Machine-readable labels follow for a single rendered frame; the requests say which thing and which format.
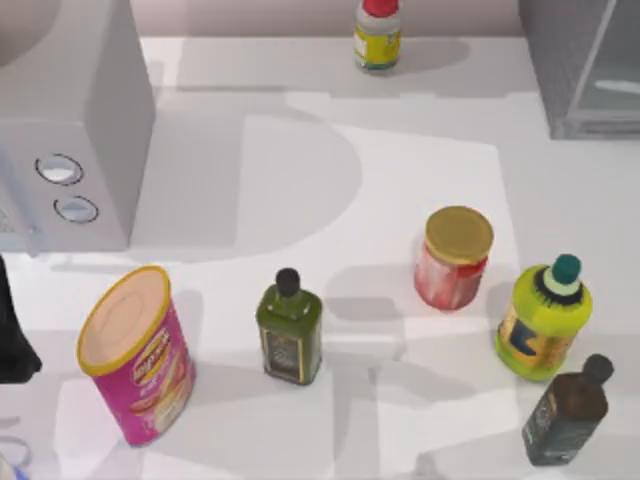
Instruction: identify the pale microwave oven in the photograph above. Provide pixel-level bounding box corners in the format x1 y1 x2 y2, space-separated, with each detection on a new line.
0 0 156 257

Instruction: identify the pink snack can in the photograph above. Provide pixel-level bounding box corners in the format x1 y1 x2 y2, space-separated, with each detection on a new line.
75 264 197 448

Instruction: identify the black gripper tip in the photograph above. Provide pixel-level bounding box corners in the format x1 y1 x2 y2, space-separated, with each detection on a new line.
0 253 44 385

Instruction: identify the grey cabinet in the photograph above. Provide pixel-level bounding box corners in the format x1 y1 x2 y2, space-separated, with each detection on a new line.
518 0 640 141

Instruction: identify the brown square bottle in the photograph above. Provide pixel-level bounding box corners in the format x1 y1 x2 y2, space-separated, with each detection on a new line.
521 353 616 467

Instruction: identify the lime green bottle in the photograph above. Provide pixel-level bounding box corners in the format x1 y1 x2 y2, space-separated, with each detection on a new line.
495 253 594 383

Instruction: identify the red jar with gold lid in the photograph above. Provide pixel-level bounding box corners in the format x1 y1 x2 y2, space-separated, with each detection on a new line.
413 205 495 312

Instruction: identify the large round microwave knob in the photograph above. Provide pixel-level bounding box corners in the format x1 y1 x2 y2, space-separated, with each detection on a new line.
34 153 85 187

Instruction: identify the red capped white bottle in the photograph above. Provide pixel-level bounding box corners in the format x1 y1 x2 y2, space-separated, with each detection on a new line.
354 0 403 75

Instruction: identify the dark green square bottle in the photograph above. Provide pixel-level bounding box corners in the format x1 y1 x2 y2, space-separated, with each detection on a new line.
255 267 324 387

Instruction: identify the small round microwave knob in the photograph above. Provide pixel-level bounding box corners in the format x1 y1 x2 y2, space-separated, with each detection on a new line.
53 195 100 225

